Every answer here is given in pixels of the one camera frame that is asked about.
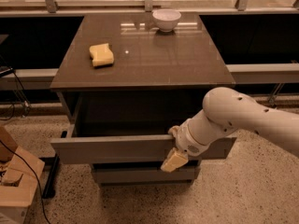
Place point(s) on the grey top drawer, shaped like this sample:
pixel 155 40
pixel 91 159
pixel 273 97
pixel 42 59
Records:
pixel 112 149

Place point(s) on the metal window railing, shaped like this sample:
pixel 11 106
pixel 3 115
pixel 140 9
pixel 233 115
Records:
pixel 146 0

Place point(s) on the yellow sponge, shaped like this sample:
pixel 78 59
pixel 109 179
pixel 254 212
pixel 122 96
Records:
pixel 101 55

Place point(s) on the grey drawer cabinet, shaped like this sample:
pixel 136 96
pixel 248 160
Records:
pixel 157 80

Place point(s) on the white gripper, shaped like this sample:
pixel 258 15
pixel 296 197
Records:
pixel 188 141

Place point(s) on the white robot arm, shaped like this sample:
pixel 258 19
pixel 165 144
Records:
pixel 223 112

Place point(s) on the white ceramic bowl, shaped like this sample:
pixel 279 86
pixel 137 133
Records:
pixel 166 19

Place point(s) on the black floor stand bar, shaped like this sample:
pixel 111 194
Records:
pixel 52 163

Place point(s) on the cardboard box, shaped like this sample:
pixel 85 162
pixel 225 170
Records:
pixel 20 172

